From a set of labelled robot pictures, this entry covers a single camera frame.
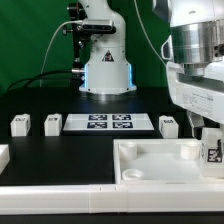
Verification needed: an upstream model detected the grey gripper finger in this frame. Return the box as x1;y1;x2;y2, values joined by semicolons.
187;111;204;140

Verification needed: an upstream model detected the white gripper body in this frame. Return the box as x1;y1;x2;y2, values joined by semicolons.
166;62;224;125

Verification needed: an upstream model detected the black cable bundle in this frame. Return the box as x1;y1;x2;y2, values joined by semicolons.
5;68;86;94

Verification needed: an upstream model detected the white camera cable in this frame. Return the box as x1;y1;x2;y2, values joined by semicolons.
39;19;84;88

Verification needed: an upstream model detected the white left fence wall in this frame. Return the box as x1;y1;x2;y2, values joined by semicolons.
0;145;10;174

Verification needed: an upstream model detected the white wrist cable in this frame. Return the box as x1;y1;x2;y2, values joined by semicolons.
133;0;168;65

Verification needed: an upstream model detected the grey camera on stand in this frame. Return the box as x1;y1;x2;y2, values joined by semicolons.
76;19;116;34

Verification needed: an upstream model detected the white fence wall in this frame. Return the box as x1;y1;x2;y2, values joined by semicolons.
0;145;10;174
0;184;224;215

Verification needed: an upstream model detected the white front fence wall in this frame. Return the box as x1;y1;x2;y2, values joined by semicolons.
0;184;224;215

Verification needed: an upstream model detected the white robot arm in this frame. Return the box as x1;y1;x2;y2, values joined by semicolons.
79;0;224;138

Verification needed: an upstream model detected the black camera stand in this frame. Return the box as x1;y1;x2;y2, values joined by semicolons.
63;3;86;92

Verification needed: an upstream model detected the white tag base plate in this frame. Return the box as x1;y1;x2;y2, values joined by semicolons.
64;113;154;131

